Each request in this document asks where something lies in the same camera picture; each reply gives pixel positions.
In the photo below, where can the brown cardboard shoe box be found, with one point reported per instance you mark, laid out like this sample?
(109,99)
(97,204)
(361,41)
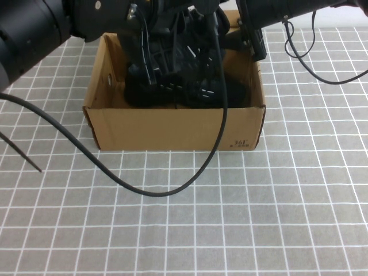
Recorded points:
(172,129)

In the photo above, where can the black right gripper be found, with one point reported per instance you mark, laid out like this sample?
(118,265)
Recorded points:
(233,40)

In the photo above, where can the grey white-grid tablecloth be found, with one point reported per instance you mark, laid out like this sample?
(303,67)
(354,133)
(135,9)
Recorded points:
(287,201)

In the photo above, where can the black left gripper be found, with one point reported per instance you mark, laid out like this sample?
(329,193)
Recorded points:
(172,14)

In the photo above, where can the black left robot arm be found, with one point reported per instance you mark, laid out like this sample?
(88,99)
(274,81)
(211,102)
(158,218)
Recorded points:
(28,43)

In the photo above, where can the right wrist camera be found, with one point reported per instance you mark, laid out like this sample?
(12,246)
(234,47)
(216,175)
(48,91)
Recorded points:
(253,37)

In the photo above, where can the black sneaker with white stripes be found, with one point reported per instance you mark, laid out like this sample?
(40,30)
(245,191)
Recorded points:
(138,95)
(187,61)

